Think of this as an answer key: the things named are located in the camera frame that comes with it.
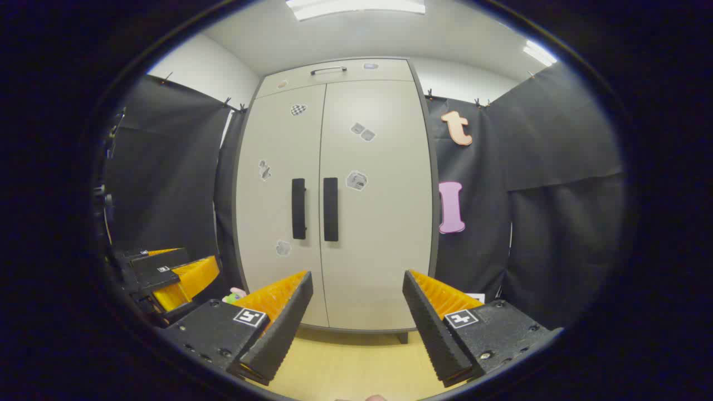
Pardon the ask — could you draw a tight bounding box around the grey double-door shoe cabinet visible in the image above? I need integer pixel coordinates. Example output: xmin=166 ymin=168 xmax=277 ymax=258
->
xmin=231 ymin=57 xmax=441 ymax=345

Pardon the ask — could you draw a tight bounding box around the black backdrop cloth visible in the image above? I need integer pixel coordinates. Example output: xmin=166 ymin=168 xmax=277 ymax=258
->
xmin=424 ymin=60 xmax=627 ymax=332
xmin=103 ymin=75 xmax=248 ymax=290

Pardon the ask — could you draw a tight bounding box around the large ceiling light panel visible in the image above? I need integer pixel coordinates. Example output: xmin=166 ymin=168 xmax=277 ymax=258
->
xmin=285 ymin=0 xmax=427 ymax=22

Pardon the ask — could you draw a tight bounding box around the grey cabinet drawer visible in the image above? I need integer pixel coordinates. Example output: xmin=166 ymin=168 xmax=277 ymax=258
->
xmin=255 ymin=58 xmax=416 ymax=100

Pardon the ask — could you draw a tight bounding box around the grey cabinet door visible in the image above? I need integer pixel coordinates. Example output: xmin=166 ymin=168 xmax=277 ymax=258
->
xmin=319 ymin=79 xmax=436 ymax=332
xmin=235 ymin=84 xmax=330 ymax=329

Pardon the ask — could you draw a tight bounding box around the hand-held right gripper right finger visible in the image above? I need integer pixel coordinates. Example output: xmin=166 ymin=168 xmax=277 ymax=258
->
xmin=402 ymin=270 xmax=564 ymax=389

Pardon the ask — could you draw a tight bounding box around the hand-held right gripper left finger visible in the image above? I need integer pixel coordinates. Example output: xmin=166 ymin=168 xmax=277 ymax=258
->
xmin=159 ymin=270 xmax=314 ymax=387

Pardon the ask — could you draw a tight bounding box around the small ceiling light panel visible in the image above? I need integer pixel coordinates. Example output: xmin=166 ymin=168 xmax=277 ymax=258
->
xmin=522 ymin=39 xmax=558 ymax=67

